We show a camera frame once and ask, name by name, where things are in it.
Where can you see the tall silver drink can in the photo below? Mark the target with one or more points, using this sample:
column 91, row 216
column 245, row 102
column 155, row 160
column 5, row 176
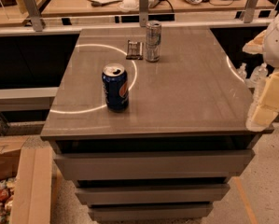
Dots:
column 153, row 38

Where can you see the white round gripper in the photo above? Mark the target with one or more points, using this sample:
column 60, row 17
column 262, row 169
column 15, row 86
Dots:
column 277, row 42

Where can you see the metal bracket right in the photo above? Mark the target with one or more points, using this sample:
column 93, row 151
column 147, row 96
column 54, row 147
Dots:
column 249, row 11

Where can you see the blue pepsi can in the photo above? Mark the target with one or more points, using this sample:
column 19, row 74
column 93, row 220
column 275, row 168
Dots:
column 115, row 84

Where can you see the cardboard box with items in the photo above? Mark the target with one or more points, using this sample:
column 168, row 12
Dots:
column 29, row 160

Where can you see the metal bracket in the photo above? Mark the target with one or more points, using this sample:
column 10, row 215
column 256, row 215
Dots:
column 143, row 12
column 249, row 11
column 34, row 15

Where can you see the metal bracket left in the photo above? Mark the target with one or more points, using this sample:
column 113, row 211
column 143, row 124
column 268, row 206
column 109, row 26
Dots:
column 34, row 15

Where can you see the metal bracket middle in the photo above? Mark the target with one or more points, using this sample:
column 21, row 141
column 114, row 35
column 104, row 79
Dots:
column 143, row 12

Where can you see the grey drawer cabinet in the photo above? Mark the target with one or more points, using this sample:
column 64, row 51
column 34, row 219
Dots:
column 172, row 151

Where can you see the white face mask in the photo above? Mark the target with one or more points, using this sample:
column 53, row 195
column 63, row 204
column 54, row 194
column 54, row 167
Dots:
column 127, row 5

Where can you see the clear plastic water bottle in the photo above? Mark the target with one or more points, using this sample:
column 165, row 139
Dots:
column 242, row 71

